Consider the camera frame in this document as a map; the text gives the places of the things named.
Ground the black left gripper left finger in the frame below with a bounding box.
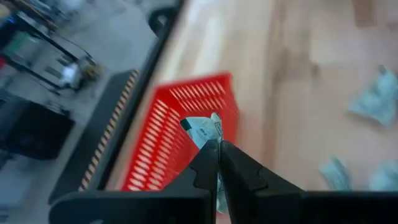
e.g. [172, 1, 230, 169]
[49, 139, 220, 224]

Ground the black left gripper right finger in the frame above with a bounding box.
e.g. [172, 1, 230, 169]
[218, 139, 398, 224]

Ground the white sweetener packet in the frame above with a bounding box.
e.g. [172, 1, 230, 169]
[179, 112, 229, 215]
[347, 65, 398, 127]
[368, 161, 398, 191]
[318, 157, 352, 191]

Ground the red slotted plastic basket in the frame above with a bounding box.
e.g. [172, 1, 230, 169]
[121, 71, 240, 192]

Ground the black hazard-striped floor mat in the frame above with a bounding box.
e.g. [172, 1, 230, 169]
[48, 68, 140, 205]

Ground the black computer case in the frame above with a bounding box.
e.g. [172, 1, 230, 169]
[0, 90, 75, 161]

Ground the metal equipment rack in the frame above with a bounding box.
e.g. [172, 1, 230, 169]
[0, 9, 102, 94]

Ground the black aluminium table frame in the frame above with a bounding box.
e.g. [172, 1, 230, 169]
[90, 0, 187, 191]

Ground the tangled floor cable bundle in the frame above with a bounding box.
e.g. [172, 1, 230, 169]
[77, 57, 102, 83]

